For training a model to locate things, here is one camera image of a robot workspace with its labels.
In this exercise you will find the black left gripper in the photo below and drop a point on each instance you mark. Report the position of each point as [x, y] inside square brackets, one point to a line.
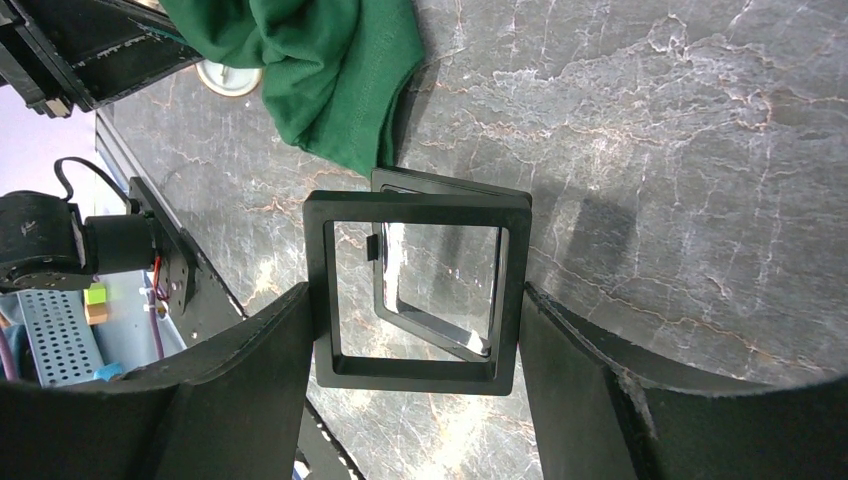
[61, 56]

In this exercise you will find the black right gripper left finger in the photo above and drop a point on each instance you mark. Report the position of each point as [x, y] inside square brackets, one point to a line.
[92, 430]

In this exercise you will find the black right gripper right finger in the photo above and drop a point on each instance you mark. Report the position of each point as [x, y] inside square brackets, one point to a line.
[606, 408]

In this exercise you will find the black display frame box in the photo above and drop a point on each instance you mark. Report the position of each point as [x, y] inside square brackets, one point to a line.
[404, 197]

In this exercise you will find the green fabric garment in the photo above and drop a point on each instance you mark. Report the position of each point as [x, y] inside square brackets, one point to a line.
[334, 70]

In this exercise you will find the yellow sunflower brooch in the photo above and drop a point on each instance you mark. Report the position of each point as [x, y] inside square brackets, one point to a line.
[228, 81]

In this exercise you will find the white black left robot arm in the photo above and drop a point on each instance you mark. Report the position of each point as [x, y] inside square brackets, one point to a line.
[47, 244]

